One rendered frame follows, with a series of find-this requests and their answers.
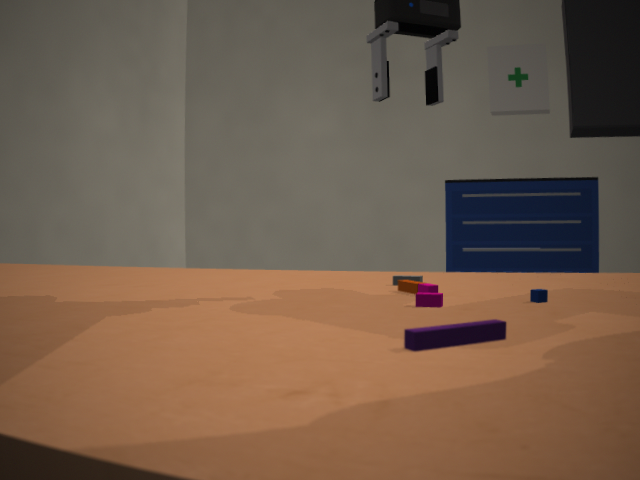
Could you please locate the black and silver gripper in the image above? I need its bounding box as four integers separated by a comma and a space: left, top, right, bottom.
367, 0, 461, 106

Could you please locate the orange rod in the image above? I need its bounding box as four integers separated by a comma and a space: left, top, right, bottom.
398, 280, 426, 294

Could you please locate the dark purple rod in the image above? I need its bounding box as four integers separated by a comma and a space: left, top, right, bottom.
404, 320, 506, 352

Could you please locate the grey rod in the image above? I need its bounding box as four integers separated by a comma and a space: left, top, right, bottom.
393, 275, 423, 285

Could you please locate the small dark blue cube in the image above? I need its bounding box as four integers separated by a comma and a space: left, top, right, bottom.
530, 289, 548, 303

